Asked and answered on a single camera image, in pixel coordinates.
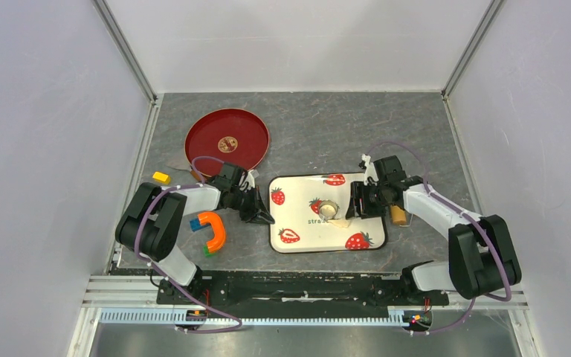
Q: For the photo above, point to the round red lacquer tray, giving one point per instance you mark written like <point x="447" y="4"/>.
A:
<point x="236" y="136"/>

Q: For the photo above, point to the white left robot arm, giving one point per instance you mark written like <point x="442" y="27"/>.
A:
<point x="150" y="224"/>

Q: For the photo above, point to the small dough ball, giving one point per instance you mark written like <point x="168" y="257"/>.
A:
<point x="339" y="223"/>

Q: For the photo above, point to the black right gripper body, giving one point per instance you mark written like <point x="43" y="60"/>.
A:
<point x="374" y="200"/>

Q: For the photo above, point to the small metal cup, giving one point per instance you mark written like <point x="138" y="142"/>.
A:
<point x="328" y="210"/>

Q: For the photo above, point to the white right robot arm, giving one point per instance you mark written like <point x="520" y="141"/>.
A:
<point x="481" y="257"/>

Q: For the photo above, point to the wooden dough roller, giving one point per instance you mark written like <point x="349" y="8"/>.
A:
<point x="398" y="216"/>

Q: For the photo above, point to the white strawberry enamel tray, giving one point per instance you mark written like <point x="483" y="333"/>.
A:
<point x="298" y="229"/>

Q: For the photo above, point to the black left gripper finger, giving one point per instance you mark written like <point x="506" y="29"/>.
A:
<point x="256" y="216"/>
<point x="259" y="204"/>

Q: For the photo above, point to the orange horseshoe magnet toy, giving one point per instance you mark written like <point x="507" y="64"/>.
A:
<point x="212" y="220"/>

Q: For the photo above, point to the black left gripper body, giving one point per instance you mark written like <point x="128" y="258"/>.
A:
<point x="245" y="202"/>

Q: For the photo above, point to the small yellow block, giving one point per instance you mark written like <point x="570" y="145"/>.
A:
<point x="162" y="178"/>

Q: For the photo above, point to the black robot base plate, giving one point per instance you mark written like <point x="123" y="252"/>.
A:
<point x="295" y="295"/>

